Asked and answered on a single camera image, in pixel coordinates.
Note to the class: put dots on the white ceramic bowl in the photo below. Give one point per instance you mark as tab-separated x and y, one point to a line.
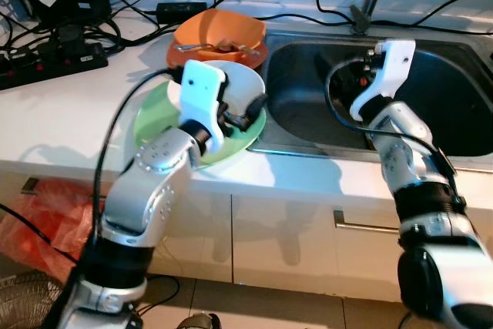
243	78

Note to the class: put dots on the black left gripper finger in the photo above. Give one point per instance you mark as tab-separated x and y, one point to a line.
258	105

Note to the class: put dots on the orange plate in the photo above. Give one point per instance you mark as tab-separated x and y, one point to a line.
181	58

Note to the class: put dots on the black power strip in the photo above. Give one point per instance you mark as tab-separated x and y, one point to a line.
54	63

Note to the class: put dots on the light green plate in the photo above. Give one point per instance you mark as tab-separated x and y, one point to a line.
154	121

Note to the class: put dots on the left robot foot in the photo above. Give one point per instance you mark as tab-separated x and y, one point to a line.
198	321

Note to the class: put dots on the silver metal fork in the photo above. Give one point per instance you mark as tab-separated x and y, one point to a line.
231	44

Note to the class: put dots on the black plug adapter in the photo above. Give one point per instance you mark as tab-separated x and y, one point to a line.
71	36

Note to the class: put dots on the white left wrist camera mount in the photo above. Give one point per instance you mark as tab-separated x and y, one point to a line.
199	86

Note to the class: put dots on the glossy white cabinet door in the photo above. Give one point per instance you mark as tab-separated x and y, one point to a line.
285	244
192	229

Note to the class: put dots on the silver metal spoon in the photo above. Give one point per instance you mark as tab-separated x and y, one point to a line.
196	47

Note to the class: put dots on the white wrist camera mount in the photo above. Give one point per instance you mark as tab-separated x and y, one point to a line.
199	86
393	63

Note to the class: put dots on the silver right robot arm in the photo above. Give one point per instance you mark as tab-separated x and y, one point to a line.
408	159

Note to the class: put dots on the orange plastic bowl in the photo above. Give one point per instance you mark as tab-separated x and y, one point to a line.
223	25

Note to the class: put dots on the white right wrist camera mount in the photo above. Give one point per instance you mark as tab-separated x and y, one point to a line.
393	63

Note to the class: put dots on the stainless steel sink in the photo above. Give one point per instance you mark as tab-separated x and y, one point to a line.
447	90

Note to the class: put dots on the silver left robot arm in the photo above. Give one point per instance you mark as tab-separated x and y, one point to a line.
150	190

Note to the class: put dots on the black power adapter brick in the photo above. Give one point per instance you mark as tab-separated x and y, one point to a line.
181	11

